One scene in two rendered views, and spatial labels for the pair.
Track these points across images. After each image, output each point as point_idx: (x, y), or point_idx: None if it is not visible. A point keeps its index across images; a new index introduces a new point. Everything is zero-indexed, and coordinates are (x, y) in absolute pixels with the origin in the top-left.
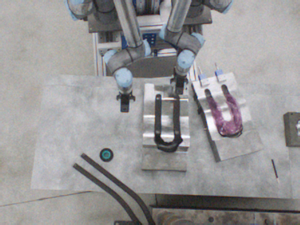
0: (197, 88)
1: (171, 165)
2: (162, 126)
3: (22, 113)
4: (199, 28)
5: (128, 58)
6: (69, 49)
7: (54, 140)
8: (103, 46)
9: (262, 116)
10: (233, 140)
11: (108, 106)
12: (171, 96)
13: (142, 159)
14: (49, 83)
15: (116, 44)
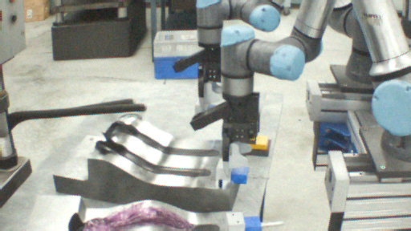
0: (222, 215)
1: (71, 160)
2: (145, 144)
3: (269, 200)
4: (365, 172)
5: (242, 2)
6: None
7: (175, 95)
8: (311, 83)
9: None
10: (63, 220)
11: (217, 133)
12: (207, 167)
13: (101, 136)
14: (268, 95)
15: (315, 91)
